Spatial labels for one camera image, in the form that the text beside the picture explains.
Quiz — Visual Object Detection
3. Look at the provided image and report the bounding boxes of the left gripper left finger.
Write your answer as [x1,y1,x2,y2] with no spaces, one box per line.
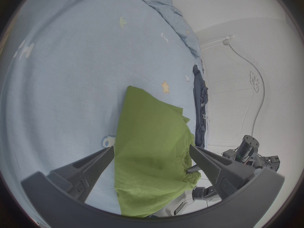
[49,146,115,202]

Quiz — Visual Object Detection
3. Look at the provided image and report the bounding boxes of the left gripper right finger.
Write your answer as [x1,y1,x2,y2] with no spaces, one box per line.
[189,144,256,202]

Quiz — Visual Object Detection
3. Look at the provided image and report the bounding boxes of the green shorts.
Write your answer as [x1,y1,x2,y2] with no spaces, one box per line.
[114,86,202,218]

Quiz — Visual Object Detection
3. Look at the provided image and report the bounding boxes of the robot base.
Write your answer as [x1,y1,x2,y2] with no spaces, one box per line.
[148,191,222,218]

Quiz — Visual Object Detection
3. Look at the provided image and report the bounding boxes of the dark blue garment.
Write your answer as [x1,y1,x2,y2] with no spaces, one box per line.
[192,64,209,149]

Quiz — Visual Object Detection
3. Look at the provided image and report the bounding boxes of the bed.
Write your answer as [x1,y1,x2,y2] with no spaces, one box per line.
[0,0,304,223]

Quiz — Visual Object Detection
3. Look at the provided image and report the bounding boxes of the pale blue quilt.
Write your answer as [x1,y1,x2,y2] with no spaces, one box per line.
[122,0,200,57]

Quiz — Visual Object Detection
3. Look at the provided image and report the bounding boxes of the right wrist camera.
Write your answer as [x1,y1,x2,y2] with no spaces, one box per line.
[222,150,237,161]

